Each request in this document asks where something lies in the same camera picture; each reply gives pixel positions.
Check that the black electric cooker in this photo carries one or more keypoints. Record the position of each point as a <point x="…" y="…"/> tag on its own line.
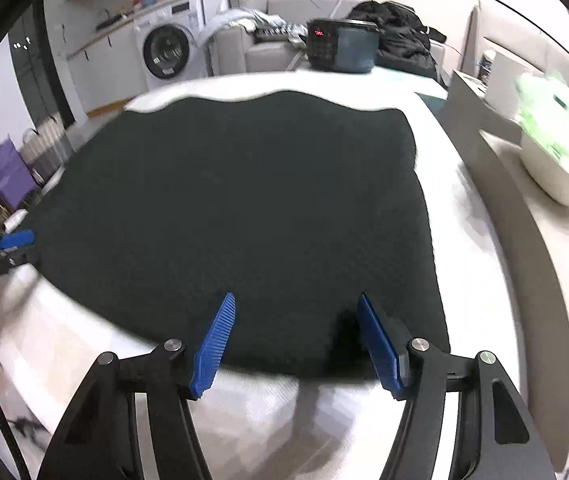
<point x="342" y="46"/>

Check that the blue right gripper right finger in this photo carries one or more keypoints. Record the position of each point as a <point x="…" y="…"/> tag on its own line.
<point x="386" y="340"/>

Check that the white washing machine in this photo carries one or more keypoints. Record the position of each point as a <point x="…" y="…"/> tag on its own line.
<point x="167" y="41"/>

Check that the purple storage box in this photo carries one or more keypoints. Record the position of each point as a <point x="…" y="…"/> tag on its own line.
<point x="16" y="181"/>

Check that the white kitchen cabinet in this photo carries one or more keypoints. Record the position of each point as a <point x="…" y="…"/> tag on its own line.
<point x="95" y="52"/>

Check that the grey laundry basket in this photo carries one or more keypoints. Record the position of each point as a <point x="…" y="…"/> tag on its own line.
<point x="46" y="149"/>

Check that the black knitted garment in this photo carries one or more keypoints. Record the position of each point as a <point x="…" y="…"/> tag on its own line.
<point x="293" y="203"/>

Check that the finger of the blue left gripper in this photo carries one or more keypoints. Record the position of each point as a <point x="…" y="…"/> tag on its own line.
<point x="17" y="240"/>

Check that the grey sofa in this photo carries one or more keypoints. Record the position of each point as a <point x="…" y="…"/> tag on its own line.
<point x="264" y="36"/>

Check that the black jacket pile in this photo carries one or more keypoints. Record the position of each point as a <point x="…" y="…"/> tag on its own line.
<point x="404" y="41"/>

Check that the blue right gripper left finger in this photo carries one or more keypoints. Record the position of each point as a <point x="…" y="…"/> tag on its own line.
<point x="207" y="359"/>

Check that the white checked bed sheet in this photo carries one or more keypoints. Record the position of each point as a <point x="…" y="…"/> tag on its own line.
<point x="116" y="404"/>

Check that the white box on headboard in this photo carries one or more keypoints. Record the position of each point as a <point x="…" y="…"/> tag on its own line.
<point x="499" y="71"/>

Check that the white bowl with green bag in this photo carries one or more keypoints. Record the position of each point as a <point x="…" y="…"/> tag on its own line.
<point x="543" y="115"/>

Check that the beige curved headboard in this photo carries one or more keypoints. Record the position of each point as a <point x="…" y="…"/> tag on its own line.
<point x="533" y="231"/>

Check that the black door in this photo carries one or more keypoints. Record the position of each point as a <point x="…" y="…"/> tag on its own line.
<point x="34" y="67"/>

